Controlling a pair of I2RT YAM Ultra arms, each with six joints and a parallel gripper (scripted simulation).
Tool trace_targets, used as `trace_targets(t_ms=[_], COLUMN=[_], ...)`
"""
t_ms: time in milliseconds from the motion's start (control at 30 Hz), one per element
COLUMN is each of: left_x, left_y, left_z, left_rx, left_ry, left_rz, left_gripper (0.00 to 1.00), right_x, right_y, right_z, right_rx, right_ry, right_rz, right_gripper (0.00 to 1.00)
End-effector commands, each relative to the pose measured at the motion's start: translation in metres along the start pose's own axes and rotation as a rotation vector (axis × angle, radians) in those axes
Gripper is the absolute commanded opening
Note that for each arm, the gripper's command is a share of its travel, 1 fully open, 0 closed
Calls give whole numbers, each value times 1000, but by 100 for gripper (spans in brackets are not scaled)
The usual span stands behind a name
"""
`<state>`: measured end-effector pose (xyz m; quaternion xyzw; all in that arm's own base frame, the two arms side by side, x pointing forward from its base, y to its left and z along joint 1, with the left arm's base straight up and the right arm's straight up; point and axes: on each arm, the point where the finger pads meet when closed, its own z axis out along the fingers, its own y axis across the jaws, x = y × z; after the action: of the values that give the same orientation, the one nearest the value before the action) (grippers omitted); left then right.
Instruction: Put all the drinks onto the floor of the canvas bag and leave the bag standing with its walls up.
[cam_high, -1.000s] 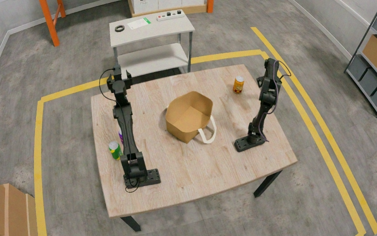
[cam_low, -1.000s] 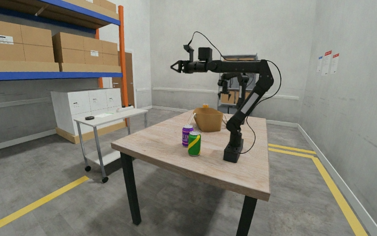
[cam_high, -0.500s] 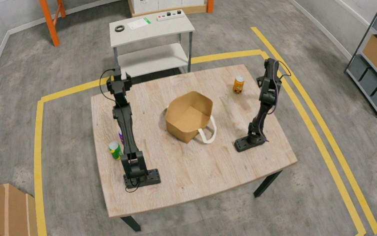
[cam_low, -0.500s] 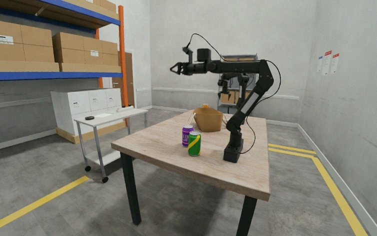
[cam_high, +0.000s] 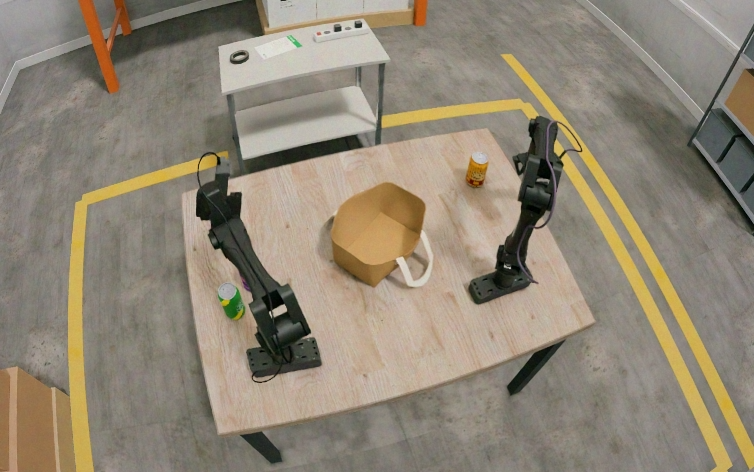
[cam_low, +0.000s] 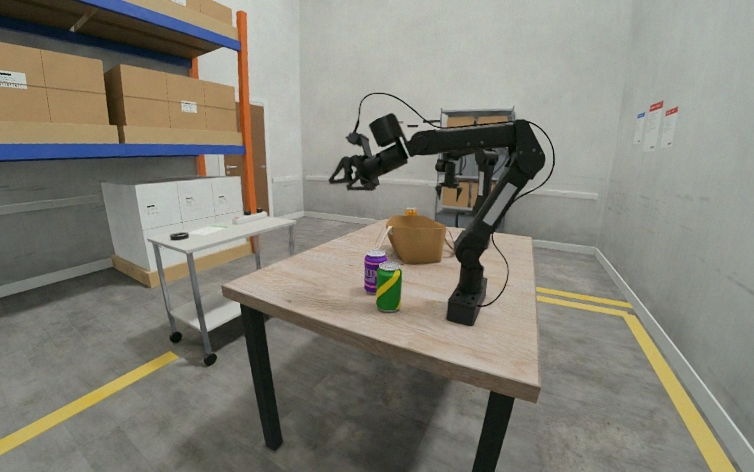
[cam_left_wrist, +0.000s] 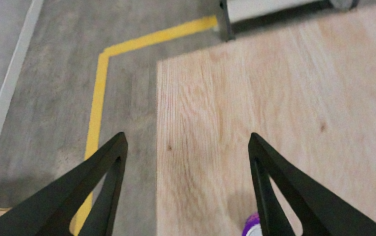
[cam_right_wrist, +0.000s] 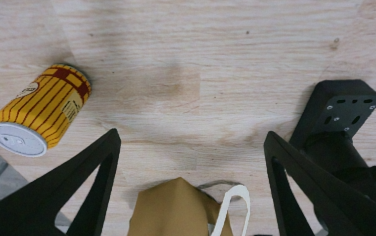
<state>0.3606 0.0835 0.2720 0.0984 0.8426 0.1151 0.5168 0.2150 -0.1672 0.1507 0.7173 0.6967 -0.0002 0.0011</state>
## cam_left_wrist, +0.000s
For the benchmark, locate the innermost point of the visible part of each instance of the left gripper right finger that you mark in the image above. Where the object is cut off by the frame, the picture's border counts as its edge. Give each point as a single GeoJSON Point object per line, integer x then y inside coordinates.
{"type": "Point", "coordinates": [320, 211]}

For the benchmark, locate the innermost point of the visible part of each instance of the purple drink can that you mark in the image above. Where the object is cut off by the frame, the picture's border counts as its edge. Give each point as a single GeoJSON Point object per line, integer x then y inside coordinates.
{"type": "Point", "coordinates": [252, 226]}

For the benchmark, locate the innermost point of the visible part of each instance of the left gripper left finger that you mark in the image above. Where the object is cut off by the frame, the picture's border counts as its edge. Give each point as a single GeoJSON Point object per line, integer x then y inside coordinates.
{"type": "Point", "coordinates": [49, 211]}

